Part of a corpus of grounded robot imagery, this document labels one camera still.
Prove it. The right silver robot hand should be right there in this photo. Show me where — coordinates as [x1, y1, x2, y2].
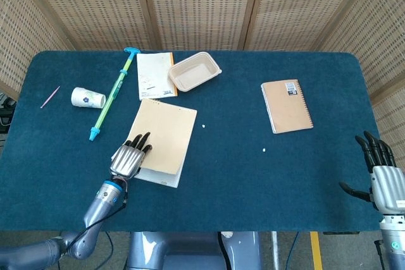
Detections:
[339, 130, 405, 214]

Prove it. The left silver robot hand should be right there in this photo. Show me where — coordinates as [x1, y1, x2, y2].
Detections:
[109, 131, 154, 180]

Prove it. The tan loose-leaf binder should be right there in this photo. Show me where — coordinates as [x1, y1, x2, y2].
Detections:
[110, 98, 198, 188]

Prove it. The small brown spiral notebook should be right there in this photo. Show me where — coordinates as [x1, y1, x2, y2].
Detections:
[260, 78, 315, 135]

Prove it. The green and blue water syringe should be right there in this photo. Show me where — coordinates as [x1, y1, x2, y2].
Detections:
[88, 47, 140, 142]

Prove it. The white floral paper cup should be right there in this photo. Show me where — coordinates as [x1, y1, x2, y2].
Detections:
[70, 87, 106, 109]

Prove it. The white notepad with orange edge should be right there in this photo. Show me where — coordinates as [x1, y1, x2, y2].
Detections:
[136, 51, 179, 101]

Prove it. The dark blue table cloth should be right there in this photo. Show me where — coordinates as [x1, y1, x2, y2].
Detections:
[0, 50, 384, 233]

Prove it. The thin pink stick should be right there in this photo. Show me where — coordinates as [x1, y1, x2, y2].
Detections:
[40, 85, 61, 109]

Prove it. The beige plastic food container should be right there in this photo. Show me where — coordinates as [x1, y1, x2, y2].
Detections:
[168, 51, 223, 92]

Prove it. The grey robot torso base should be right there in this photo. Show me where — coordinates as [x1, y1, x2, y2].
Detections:
[125, 231, 263, 270]

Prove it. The woven bamboo folding screen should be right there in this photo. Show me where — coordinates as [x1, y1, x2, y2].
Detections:
[0, 0, 405, 169]

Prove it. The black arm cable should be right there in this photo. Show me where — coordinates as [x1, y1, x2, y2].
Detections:
[56, 181, 129, 270]

